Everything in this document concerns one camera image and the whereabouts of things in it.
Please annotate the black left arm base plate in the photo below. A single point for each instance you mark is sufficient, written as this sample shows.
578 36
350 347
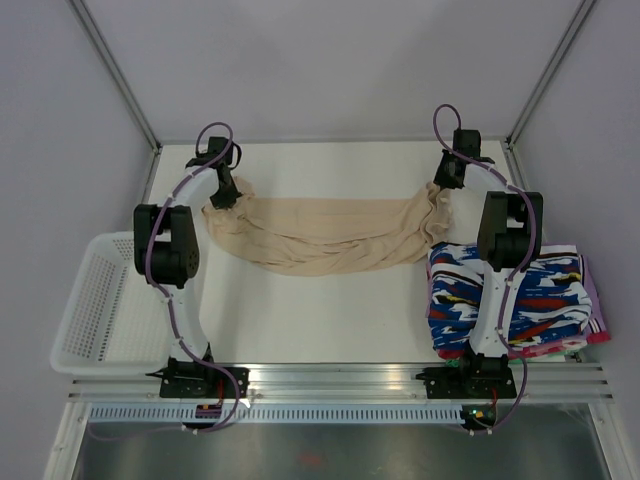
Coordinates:
197 382

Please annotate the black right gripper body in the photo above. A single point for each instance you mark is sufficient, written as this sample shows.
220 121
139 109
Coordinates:
442 176

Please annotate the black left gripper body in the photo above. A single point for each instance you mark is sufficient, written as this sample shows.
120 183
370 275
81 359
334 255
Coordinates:
227 196

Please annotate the beige trousers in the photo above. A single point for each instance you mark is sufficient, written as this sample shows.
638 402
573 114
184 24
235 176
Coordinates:
312 237

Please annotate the folded clothes stack underneath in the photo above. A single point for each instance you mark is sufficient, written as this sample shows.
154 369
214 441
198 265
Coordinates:
597 330

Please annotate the blue patterned folded trousers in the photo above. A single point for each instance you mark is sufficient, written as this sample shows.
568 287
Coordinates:
545 300

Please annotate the white perforated plastic basket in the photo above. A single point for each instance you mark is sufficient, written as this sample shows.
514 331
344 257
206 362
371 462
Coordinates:
114 323

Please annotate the left aluminium frame post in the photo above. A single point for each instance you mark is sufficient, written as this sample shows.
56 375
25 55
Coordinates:
98 42

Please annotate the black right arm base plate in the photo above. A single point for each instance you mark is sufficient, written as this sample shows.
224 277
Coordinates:
449 383

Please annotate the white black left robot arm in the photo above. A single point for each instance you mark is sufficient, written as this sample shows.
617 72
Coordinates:
166 249

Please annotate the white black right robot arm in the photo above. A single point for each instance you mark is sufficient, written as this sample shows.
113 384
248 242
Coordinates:
507 240

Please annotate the aluminium mounting rail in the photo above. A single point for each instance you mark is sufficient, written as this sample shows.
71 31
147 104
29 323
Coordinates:
548 383

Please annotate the right aluminium frame post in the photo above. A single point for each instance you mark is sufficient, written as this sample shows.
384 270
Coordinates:
561 51

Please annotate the white slotted cable duct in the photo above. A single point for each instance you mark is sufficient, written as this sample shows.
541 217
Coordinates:
277 413

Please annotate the aluminium frame post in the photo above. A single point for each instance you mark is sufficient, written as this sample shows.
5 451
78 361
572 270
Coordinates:
561 51
98 42

